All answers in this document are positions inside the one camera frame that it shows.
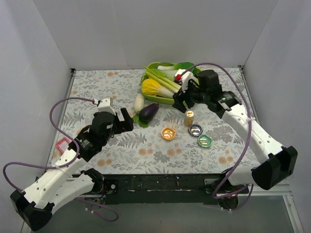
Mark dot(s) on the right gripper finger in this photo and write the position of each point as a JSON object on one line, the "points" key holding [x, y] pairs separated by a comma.
{"points": [[180, 105], [179, 96]]}

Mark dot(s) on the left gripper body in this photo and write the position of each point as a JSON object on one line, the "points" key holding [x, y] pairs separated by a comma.
{"points": [[119, 124]]}

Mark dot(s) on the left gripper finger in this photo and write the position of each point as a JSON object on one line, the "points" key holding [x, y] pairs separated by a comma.
{"points": [[128, 125], [125, 114]]}

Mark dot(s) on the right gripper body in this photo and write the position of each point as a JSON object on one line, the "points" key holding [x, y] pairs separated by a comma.
{"points": [[188, 93]]}

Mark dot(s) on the yellow round pill case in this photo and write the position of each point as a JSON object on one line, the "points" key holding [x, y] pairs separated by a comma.
{"points": [[168, 133]]}

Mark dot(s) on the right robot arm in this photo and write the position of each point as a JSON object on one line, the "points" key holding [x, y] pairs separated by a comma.
{"points": [[276, 161]]}

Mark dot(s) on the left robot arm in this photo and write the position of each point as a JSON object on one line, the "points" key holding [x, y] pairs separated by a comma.
{"points": [[37, 203]]}

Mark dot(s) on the green plastic tray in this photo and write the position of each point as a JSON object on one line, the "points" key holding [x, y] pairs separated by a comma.
{"points": [[157, 99]]}

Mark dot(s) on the purple eggplant toy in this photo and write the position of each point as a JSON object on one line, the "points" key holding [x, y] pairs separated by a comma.
{"points": [[148, 112]]}

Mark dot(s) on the small glass pill jar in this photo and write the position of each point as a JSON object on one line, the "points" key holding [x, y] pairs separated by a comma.
{"points": [[188, 120]]}

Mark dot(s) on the white radish toy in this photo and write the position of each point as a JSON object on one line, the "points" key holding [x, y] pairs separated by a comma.
{"points": [[139, 103]]}

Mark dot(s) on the bok choy toy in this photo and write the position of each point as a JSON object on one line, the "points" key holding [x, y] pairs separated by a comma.
{"points": [[169, 70]]}

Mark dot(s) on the yellow napa cabbage toy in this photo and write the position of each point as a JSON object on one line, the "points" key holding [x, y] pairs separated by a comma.
{"points": [[154, 88]]}

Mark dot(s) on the blue round pill case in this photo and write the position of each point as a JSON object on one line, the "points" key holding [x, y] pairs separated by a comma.
{"points": [[195, 130]]}

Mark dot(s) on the green celery stalk toy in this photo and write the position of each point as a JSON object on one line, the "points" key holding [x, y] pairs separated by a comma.
{"points": [[160, 78]]}

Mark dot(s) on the floral table mat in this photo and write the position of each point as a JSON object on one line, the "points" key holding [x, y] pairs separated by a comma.
{"points": [[143, 150]]}

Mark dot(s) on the green round pill case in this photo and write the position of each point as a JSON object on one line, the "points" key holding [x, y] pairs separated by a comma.
{"points": [[204, 141]]}

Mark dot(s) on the pink square pill box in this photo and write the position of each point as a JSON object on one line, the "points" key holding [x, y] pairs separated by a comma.
{"points": [[62, 144]]}

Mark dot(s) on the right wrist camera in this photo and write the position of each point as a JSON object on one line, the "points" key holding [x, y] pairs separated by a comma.
{"points": [[182, 77]]}

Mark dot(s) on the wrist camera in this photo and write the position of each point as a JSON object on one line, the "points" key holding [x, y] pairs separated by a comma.
{"points": [[182, 77], [106, 105]]}

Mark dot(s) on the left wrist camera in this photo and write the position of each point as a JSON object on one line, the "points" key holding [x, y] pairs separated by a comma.
{"points": [[106, 105]]}

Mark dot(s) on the black base frame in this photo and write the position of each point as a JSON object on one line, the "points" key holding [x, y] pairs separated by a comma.
{"points": [[162, 188]]}

